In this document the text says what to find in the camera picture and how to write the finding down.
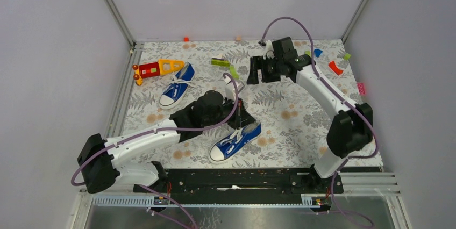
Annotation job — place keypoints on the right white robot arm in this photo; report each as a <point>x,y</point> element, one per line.
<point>351,127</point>

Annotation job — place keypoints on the blue wedge block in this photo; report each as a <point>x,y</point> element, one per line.
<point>317,52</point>

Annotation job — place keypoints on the grey slotted cable duct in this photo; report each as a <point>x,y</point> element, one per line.
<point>222,199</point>

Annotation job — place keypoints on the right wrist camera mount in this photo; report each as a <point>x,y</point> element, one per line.
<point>268,51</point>

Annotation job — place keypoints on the red arch block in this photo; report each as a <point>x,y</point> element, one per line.
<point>335,68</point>

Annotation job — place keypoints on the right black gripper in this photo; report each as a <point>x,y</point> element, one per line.
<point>257,63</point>

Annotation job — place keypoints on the pink lego brick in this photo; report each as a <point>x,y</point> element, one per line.
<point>361,88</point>

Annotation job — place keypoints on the red yellow toy frame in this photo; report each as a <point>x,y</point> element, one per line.
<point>153,69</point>

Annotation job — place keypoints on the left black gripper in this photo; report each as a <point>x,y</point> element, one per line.
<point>241,117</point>

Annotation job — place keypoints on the green block short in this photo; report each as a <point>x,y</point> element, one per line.
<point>233,72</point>

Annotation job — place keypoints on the blue sneaker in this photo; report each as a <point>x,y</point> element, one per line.
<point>176,90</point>
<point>230,145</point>

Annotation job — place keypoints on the green block long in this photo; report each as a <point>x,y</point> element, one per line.
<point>219,62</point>

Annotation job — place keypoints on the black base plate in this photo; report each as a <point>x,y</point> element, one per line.
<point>265,180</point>

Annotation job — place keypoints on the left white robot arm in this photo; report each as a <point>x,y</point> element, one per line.
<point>106,162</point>

